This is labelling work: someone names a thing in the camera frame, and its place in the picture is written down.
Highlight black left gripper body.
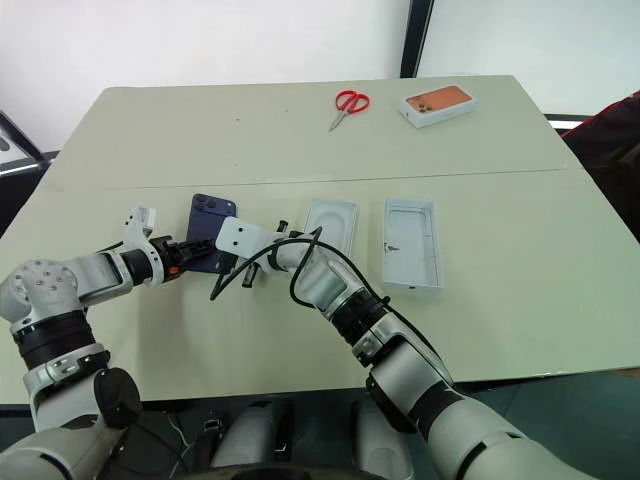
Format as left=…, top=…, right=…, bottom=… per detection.
left=158, top=237, right=195, bottom=275

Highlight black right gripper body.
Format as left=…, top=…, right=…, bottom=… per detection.
left=241, top=263, right=264, bottom=290

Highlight dark blue smartphone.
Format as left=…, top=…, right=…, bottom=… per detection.
left=186, top=192, right=237, bottom=274

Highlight white phone box tray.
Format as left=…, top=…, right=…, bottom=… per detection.
left=302, top=198, right=360, bottom=257

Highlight white phone box lid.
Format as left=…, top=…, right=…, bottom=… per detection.
left=381, top=197, right=447, bottom=297

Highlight white box with orange phone print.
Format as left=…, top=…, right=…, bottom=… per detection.
left=398, top=83, right=480, bottom=130

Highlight silver robot left leg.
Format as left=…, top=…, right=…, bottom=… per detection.
left=209, top=399, right=275, bottom=469

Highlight silver robot leg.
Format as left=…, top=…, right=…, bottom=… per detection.
left=351, top=398, right=417, bottom=480
left=209, top=399, right=275, bottom=469

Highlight dark rounded robot torso edge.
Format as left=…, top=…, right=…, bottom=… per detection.
left=187, top=463, right=364, bottom=480

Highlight silver robot right leg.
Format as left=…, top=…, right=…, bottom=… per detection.
left=351, top=398, right=417, bottom=480

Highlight person in dark red clothing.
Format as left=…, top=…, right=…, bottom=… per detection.
left=559, top=89, right=640, bottom=251

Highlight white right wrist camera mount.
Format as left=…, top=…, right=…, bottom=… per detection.
left=214, top=216, right=282, bottom=262

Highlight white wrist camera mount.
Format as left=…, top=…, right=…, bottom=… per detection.
left=121, top=201, right=158, bottom=252
left=214, top=216, right=282, bottom=262

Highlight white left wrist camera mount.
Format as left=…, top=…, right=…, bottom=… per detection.
left=121, top=201, right=158, bottom=252

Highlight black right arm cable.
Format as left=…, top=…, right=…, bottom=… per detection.
left=209, top=226, right=391, bottom=307

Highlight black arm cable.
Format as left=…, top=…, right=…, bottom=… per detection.
left=84, top=241, right=127, bottom=261
left=209, top=226, right=391, bottom=307

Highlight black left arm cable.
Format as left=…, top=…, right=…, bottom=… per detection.
left=84, top=241, right=127, bottom=261

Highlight dark metal frame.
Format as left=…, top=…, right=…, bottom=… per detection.
left=0, top=108, right=62, bottom=177

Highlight red handled scissors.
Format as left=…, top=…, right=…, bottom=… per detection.
left=327, top=89, right=372, bottom=133

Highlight black vertical wall post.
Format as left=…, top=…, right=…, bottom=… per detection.
left=398, top=0, right=435, bottom=79

